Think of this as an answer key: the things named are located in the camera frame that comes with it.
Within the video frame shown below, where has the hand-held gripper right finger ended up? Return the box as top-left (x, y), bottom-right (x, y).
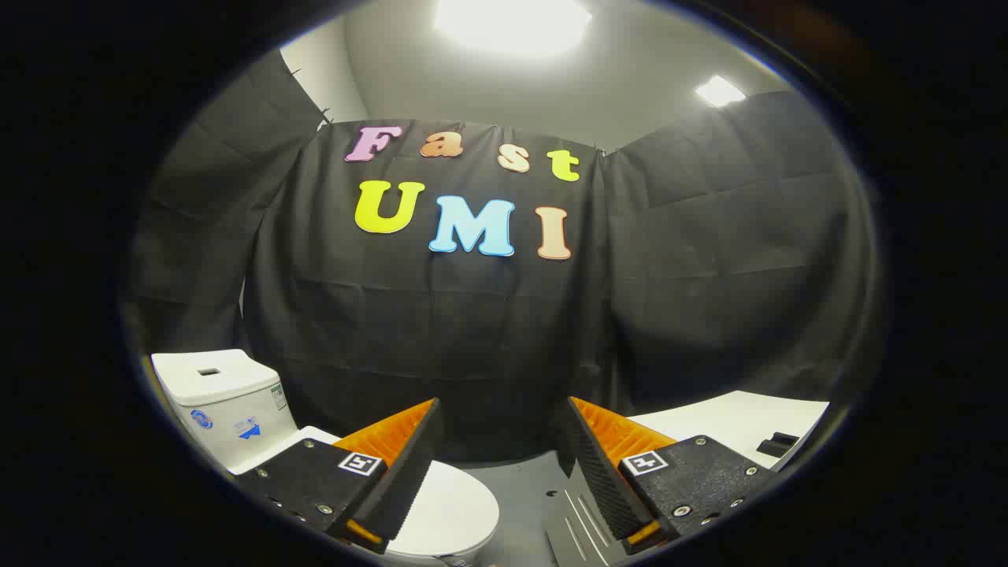
top-left (565, 396), bottom-right (777, 554)

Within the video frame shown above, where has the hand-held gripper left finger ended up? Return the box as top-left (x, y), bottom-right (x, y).
top-left (235, 398), bottom-right (443, 554)

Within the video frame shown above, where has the white toilet lid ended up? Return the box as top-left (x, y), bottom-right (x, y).
top-left (228, 426), bottom-right (501, 557)

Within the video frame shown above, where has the white drawer cabinet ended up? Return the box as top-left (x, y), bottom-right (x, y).
top-left (543, 390), bottom-right (829, 567)

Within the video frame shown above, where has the black backdrop cloth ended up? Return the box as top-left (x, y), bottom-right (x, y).
top-left (126, 49), bottom-right (879, 465)

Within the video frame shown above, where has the small black block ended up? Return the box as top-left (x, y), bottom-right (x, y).
top-left (756, 432), bottom-right (801, 458)

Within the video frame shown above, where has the small ceiling light panel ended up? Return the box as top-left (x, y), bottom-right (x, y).
top-left (695, 75), bottom-right (747, 107)

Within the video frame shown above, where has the large ceiling light panel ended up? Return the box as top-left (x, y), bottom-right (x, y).
top-left (433, 0), bottom-right (593, 56)

